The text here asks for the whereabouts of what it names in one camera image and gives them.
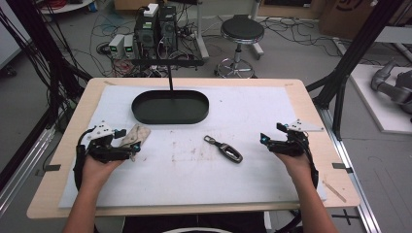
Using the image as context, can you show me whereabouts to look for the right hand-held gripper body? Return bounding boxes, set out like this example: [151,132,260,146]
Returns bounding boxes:
[266,118,326,158]

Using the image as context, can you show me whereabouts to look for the hand-held gripper black cable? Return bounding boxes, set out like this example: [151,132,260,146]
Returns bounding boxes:
[73,127,97,192]
[299,130,321,190]

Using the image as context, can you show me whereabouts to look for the person's right hand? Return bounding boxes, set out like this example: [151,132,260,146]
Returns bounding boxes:
[274,150,314,187]

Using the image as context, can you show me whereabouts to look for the right hand-held gripper black cable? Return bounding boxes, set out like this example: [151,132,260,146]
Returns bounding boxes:
[299,130,321,190]

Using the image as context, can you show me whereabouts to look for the person's left hand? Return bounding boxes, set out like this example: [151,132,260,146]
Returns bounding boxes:
[82,154,126,192]

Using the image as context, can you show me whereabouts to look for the person's dark pants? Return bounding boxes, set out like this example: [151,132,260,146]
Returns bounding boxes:
[121,211,269,233]

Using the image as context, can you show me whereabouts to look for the grey power supply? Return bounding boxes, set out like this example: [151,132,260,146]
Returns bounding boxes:
[122,33,136,60]
[108,33,126,60]

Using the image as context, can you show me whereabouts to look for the black car key with ring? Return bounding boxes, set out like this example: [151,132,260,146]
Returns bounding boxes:
[203,134,244,164]

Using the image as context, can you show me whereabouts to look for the white foam mat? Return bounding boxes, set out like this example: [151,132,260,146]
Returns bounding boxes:
[57,84,327,209]

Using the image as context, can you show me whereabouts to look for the black oval tray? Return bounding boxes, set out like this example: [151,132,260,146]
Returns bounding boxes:
[130,89,211,125]

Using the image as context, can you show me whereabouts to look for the white box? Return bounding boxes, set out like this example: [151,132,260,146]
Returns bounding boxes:
[142,2,160,18]

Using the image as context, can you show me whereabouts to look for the left hand-held gripper black cable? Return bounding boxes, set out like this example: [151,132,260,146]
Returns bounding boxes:
[73,127,97,192]

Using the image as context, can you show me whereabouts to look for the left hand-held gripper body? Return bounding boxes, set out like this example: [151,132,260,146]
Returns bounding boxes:
[85,120,136,164]

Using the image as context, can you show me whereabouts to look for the thin wooden stick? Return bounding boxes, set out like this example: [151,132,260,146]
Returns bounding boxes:
[322,180,348,204]

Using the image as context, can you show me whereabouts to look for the cardboard box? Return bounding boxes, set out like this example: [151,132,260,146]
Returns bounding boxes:
[318,0,412,41]

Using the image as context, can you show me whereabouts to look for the beige cloth pouch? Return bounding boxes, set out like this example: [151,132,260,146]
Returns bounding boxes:
[120,123,153,150]

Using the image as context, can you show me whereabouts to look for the black tape piece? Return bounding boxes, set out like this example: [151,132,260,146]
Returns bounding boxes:
[331,162,355,175]
[34,163,62,178]

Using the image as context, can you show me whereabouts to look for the grey metal stand leg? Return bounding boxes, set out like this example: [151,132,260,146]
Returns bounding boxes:
[193,0,211,62]

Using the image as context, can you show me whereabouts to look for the black round stool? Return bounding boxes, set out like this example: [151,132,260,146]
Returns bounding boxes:
[215,14,265,80]

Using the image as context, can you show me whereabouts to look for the white floor board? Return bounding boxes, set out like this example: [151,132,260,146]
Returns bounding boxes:
[349,63,412,135]

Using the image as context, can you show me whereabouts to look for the black T-shaped stand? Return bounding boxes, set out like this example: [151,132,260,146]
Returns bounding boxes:
[130,58,206,92]

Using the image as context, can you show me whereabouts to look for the white round table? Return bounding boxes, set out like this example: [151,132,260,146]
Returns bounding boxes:
[38,0,95,16]

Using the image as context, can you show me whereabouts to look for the black frame post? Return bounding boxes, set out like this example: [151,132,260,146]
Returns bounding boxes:
[5,0,93,131]
[305,0,405,141]

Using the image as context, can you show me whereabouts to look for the black computer tower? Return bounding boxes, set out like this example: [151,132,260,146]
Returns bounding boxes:
[157,5,179,55]
[133,12,160,62]

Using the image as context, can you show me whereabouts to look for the aluminium rail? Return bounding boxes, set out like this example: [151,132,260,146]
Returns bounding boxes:
[0,125,56,217]
[317,106,384,233]

